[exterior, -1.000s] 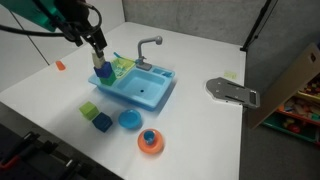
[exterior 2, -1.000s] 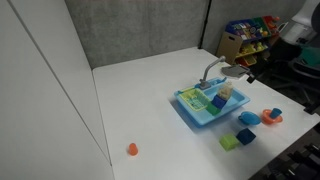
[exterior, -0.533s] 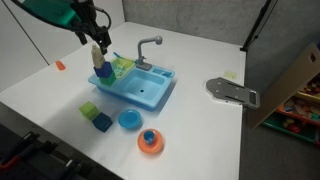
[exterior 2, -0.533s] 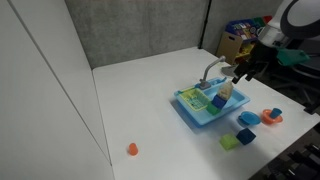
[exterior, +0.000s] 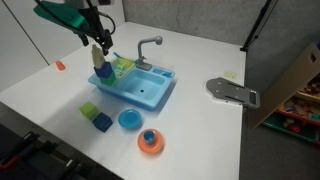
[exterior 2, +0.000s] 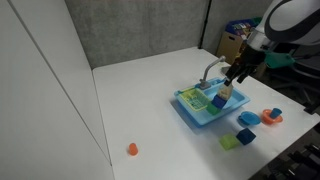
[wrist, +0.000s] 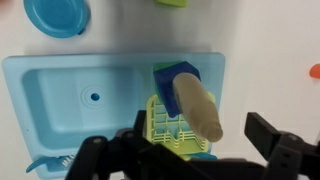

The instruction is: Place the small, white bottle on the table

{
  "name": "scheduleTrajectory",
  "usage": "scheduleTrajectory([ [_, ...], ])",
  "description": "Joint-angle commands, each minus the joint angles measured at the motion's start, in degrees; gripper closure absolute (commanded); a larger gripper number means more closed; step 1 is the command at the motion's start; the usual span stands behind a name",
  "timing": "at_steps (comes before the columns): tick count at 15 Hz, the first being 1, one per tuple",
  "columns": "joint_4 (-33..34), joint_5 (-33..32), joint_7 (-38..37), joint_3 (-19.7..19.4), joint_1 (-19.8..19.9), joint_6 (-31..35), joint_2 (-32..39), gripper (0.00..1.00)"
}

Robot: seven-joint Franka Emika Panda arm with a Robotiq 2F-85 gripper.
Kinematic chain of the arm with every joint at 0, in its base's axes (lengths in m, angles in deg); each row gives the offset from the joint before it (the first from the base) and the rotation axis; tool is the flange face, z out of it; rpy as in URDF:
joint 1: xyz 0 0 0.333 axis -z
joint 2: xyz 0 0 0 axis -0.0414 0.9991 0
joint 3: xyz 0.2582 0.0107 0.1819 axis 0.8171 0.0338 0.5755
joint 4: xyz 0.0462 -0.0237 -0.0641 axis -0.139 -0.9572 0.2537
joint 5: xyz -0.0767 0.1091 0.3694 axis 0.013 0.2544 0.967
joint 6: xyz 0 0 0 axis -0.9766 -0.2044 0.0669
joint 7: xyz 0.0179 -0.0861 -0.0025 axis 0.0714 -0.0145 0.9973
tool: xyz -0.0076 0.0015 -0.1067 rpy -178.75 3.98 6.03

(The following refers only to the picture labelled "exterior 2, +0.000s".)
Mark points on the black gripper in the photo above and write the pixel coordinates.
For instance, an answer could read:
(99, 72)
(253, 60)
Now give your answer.
(250, 59)

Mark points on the gray metal mounting plate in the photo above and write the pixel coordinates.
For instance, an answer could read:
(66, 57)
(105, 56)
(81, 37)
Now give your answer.
(226, 70)

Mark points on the small orange cup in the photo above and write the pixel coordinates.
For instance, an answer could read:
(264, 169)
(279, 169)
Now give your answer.
(133, 149)

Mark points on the small blue toy cup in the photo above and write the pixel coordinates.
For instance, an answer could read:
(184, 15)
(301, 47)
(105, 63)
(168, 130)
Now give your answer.
(275, 113)

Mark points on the yellow-green dish rack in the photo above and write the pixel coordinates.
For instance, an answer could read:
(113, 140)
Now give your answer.
(194, 99)

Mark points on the dark blue toy block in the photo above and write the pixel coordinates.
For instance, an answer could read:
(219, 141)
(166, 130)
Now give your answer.
(219, 102)
(246, 136)

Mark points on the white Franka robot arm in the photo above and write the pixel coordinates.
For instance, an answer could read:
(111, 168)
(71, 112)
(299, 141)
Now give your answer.
(293, 20)

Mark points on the toy storage shelf with bins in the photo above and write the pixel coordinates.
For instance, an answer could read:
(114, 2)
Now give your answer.
(230, 43)

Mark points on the gray toy faucet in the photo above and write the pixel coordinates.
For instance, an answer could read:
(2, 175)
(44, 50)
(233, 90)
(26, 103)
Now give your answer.
(206, 71)

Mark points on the light green toy block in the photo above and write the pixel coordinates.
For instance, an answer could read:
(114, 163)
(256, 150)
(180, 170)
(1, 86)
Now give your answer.
(228, 142)

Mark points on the blue toy bowl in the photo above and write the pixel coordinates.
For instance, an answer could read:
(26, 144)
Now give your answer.
(249, 118)

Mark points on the blue toy sink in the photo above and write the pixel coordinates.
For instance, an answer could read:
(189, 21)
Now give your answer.
(200, 116)

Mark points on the orange toy plate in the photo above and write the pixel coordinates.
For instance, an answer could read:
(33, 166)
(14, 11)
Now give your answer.
(266, 117)

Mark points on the dark green toy block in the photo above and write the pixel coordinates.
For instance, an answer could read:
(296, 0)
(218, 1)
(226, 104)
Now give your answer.
(212, 109)

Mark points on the black clamp equipment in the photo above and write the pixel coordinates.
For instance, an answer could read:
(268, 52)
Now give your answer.
(293, 160)

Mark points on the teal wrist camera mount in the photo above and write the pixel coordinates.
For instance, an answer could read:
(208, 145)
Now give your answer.
(279, 60)

